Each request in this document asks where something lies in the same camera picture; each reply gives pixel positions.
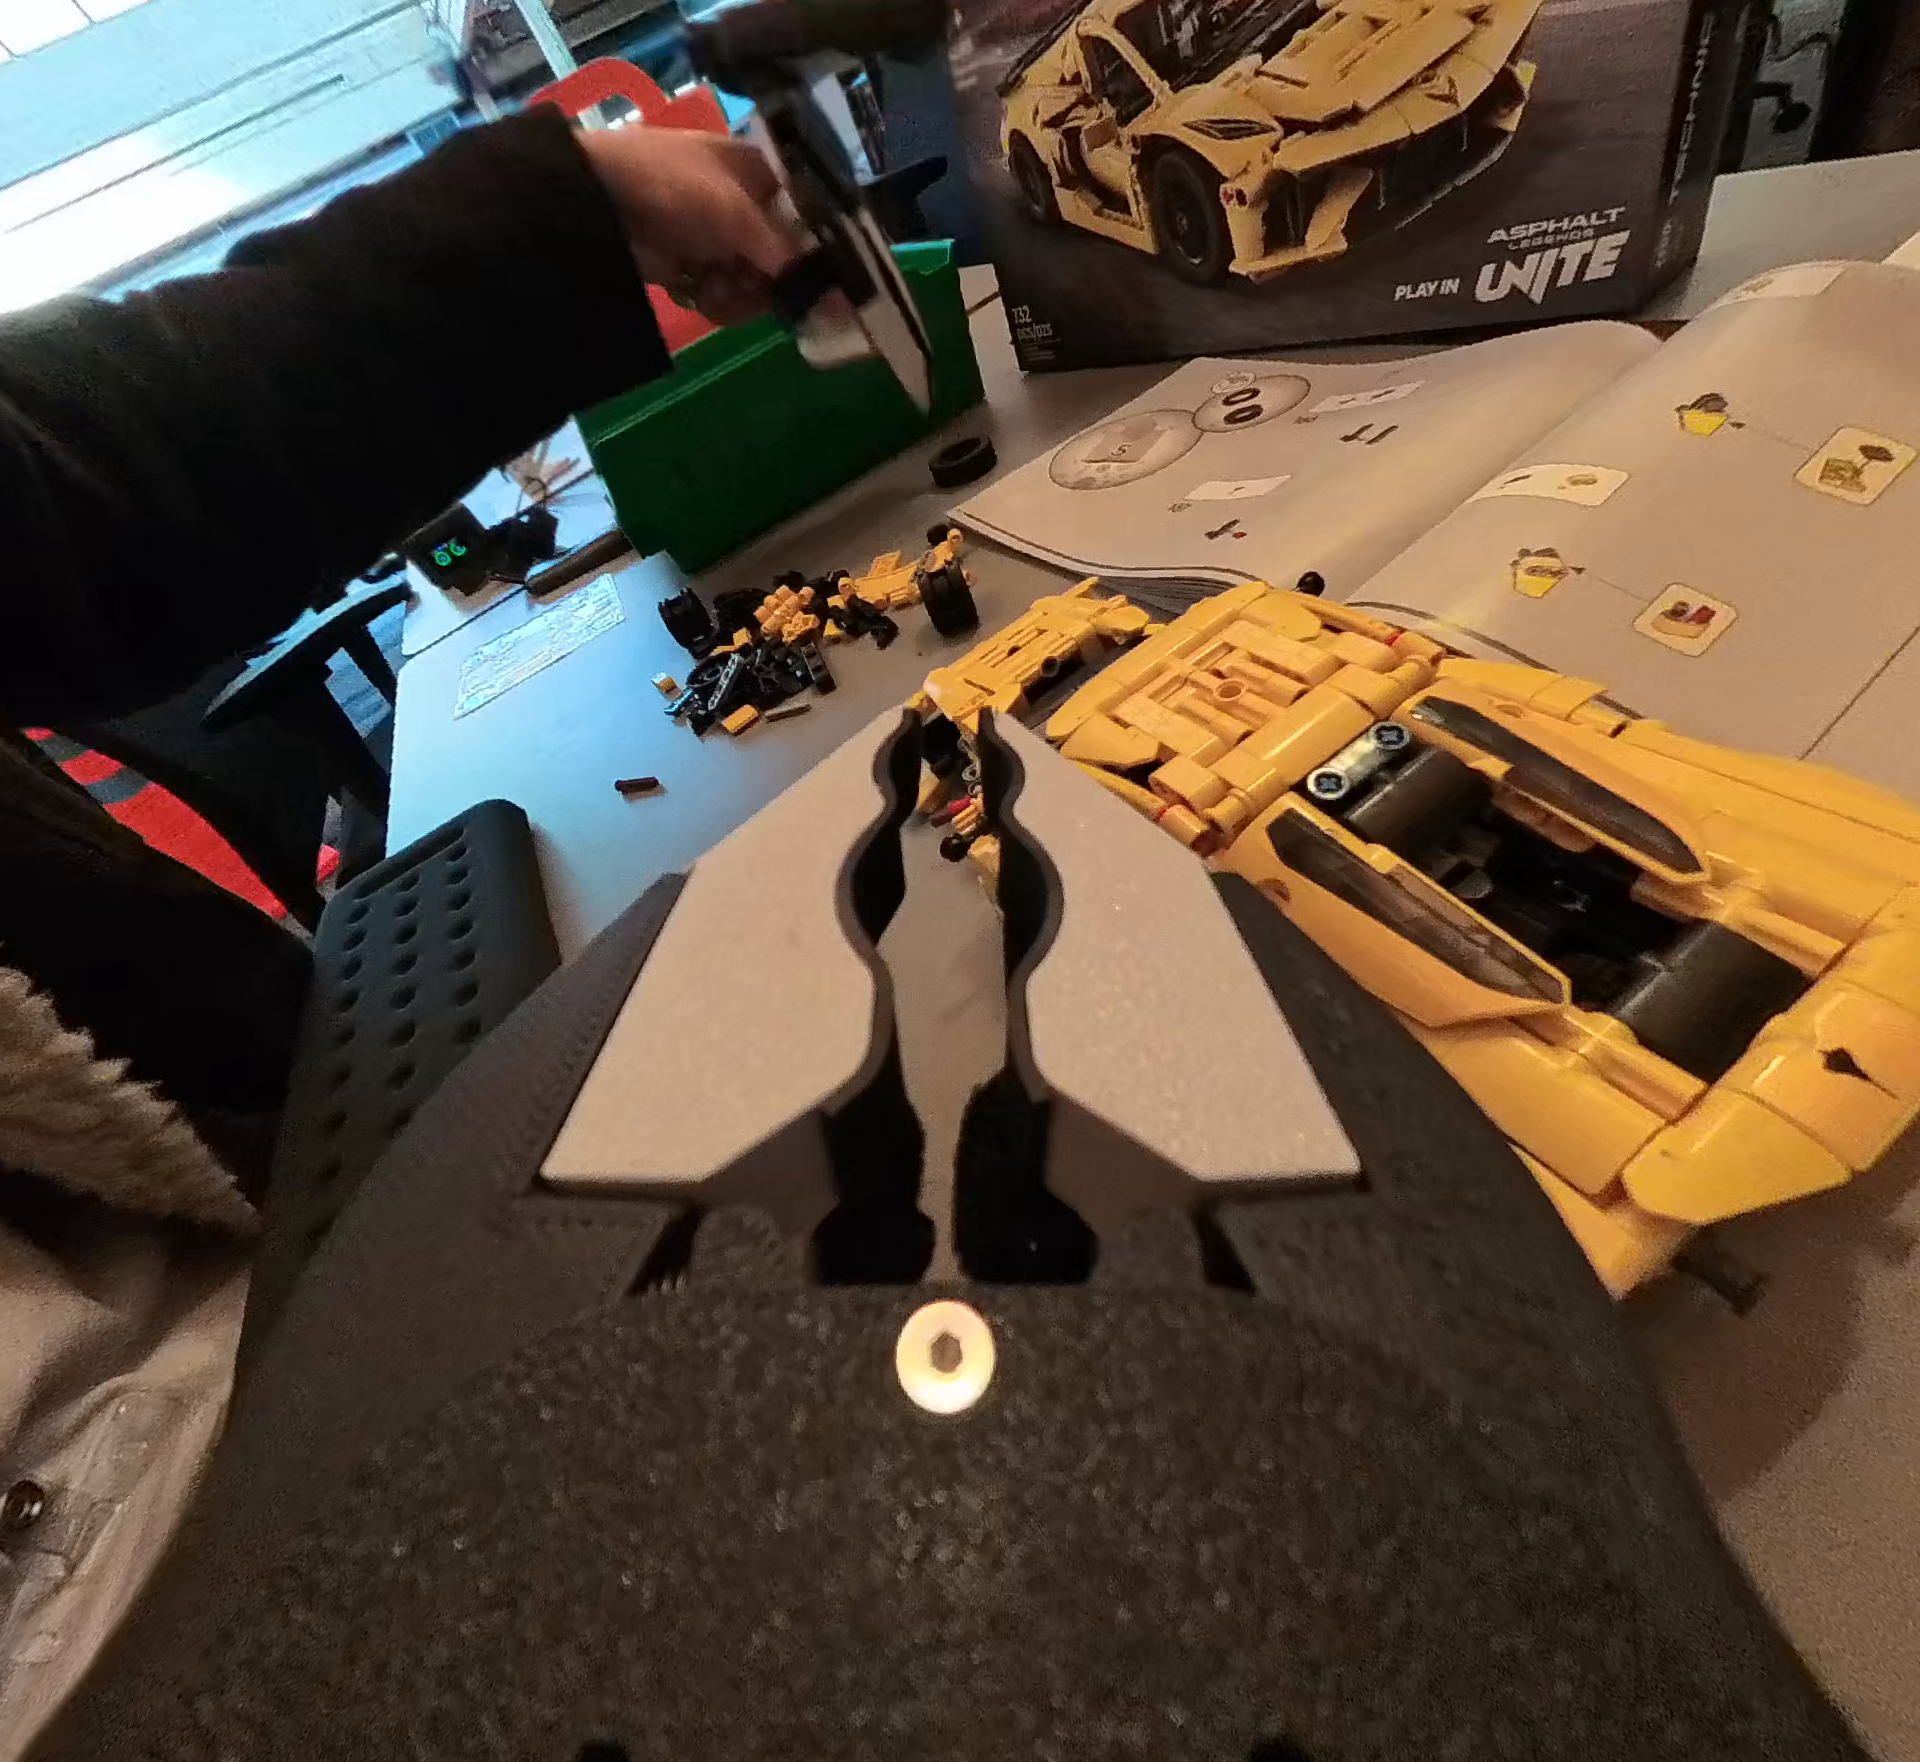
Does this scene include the person's left forearm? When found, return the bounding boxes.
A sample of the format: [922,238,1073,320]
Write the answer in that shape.
[0,105,677,729]

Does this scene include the black armchair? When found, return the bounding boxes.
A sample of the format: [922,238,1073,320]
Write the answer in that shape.
[202,576,413,879]

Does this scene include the sticker sheet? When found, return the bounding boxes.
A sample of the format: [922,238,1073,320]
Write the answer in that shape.
[455,575,624,717]

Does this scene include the toy car set box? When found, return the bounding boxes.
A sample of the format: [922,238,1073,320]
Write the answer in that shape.
[899,0,1719,372]

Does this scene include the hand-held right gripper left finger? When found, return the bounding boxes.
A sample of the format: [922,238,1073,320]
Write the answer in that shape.
[541,705,941,1287]

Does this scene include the yellow toy car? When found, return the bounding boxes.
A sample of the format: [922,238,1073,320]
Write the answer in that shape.
[908,576,1920,1299]

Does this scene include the person's left hand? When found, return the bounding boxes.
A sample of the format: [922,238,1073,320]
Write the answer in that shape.
[577,126,812,327]

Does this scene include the instruction booklet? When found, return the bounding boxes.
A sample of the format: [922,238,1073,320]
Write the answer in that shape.
[952,261,1920,805]

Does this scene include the black marker pen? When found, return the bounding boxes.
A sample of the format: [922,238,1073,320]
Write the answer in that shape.
[524,533,632,597]

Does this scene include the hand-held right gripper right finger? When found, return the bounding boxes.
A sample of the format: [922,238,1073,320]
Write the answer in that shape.
[958,709,1364,1287]

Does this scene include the green plastic bin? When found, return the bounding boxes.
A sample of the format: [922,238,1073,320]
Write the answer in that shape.
[577,240,987,576]

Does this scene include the person's fleece-lined jacket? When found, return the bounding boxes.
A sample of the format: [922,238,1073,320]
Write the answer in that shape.
[0,728,325,1762]

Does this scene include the red plastic bin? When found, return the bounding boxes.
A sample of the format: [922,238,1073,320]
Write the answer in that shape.
[524,57,736,355]

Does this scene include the pile of yellow black pieces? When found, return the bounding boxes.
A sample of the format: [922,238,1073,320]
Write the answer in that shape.
[652,525,993,741]

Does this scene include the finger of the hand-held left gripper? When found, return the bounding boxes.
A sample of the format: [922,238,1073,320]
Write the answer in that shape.
[840,214,937,418]

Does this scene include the black device green display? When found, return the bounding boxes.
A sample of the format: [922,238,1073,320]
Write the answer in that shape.
[406,507,560,594]

